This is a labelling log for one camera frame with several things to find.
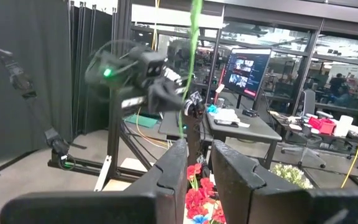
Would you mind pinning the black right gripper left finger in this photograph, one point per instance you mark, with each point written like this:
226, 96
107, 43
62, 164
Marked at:
135, 205

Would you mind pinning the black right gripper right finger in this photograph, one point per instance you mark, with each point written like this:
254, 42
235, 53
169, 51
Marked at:
259, 202

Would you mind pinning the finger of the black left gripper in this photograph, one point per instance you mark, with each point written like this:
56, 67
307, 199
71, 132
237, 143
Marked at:
194, 105
165, 99

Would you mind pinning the red artificial flower bunch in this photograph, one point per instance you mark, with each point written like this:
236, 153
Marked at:
194, 197
219, 214

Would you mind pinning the blue artificial flower bunch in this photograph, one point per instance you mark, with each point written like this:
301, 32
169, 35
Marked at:
200, 220

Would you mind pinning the orange artificial tulip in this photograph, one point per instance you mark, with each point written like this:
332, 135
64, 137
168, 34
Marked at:
194, 37

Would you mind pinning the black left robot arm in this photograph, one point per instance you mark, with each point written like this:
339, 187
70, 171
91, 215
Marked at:
110, 77

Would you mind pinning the black background robot arm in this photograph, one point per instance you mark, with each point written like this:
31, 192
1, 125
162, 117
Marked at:
20, 81

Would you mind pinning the green sheet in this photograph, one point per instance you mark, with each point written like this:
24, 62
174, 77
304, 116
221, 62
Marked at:
141, 120

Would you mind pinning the dark grey desk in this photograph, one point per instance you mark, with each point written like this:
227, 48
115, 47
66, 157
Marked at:
244, 130
169, 124

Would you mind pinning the black tablet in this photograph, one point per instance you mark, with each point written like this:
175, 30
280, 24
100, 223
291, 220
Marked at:
225, 123

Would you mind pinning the potted green plant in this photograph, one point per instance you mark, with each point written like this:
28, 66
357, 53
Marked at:
291, 175

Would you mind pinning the black computer monitor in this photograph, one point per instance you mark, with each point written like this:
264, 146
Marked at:
247, 74

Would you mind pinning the black curtain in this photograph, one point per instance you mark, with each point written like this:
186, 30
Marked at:
42, 77

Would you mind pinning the red plastic box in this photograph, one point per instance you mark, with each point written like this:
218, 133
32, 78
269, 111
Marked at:
325, 126

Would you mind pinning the grey office chair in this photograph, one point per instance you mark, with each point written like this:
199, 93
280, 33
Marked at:
308, 102

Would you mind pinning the person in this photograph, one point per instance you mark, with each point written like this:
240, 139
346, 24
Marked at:
337, 82
342, 98

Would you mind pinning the black metal table frame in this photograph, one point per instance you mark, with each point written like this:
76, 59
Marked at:
117, 124

